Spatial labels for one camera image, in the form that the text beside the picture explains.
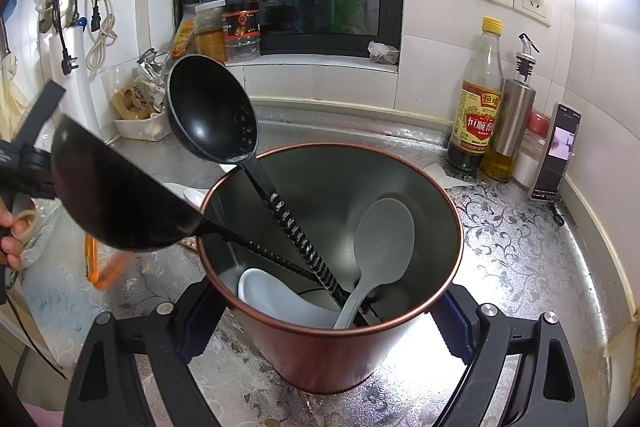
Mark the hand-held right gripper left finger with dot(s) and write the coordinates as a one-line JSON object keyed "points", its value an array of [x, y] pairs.
{"points": [[197, 322]]}

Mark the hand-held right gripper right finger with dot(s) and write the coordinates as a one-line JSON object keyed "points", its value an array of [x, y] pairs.
{"points": [[450, 327]]}

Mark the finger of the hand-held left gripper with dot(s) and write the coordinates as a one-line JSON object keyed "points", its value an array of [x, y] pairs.
{"points": [[45, 107]]}

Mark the wide white soup spoon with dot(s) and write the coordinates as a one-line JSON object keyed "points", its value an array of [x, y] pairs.
{"points": [[270, 294]]}

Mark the red metal utensil holder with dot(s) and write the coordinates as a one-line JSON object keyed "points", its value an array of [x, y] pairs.
{"points": [[310, 357]]}

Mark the smooth white rice paddle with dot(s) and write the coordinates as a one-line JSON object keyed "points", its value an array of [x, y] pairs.
{"points": [[192, 197]]}

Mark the black slotted ladle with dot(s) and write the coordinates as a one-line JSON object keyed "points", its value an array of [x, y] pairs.
{"points": [[210, 112]]}

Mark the person's left hand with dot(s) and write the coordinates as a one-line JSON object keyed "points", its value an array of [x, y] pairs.
{"points": [[12, 247]]}

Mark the yellowish rubber gloves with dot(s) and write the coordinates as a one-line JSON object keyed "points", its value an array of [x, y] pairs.
{"points": [[10, 97]]}

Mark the crumpled foil packets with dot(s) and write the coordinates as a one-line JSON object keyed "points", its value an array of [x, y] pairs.
{"points": [[150, 67]]}

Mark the orange packet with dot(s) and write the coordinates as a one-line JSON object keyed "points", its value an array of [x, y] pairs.
{"points": [[184, 37]]}

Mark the yellow jar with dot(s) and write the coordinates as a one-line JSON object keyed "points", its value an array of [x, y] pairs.
{"points": [[210, 39]]}

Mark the pink cloth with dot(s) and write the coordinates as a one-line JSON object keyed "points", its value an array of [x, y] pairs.
{"points": [[45, 414]]}

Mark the black smartphone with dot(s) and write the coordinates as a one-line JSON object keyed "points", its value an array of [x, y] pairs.
{"points": [[555, 157]]}

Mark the dark vinegar bottle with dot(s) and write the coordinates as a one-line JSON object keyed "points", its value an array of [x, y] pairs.
{"points": [[475, 127]]}

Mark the stainless steel oil dispenser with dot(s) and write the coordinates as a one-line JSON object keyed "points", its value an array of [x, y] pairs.
{"points": [[510, 127]]}

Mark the red lidded jar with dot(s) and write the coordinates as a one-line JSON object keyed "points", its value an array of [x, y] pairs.
{"points": [[535, 122]]}

